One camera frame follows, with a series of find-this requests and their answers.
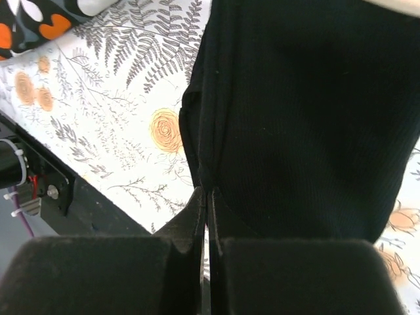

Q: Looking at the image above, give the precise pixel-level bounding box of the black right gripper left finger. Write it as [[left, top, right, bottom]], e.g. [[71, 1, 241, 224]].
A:
[[152, 187, 205, 256]]

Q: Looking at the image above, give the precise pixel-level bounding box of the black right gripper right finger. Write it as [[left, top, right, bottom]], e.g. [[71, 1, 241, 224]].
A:
[[208, 188, 259, 255]]

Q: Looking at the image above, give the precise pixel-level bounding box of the black underwear beige waistband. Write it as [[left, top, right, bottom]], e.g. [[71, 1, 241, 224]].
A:
[[180, 1, 419, 243]]

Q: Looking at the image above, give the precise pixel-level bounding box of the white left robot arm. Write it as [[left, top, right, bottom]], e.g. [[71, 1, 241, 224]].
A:
[[77, 0, 119, 16]]

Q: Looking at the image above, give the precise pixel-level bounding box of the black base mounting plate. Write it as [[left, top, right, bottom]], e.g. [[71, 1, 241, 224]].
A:
[[1, 114, 150, 236]]

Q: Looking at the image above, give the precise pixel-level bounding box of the floral fern table mat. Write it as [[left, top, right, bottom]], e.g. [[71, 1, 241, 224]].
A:
[[0, 0, 420, 309]]

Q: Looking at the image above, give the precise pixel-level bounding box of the orange camouflage patterned garment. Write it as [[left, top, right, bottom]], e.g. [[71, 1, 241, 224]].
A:
[[1, 0, 95, 61]]

